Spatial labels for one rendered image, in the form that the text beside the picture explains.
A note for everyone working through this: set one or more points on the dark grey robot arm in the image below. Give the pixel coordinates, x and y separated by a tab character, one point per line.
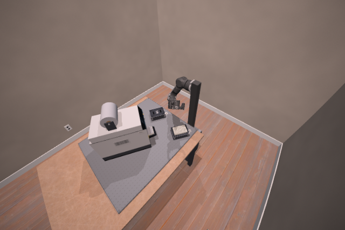
181	83

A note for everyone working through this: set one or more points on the white roll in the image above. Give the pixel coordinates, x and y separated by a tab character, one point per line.
109	112

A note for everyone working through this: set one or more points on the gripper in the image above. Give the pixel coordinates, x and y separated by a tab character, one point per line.
171	104

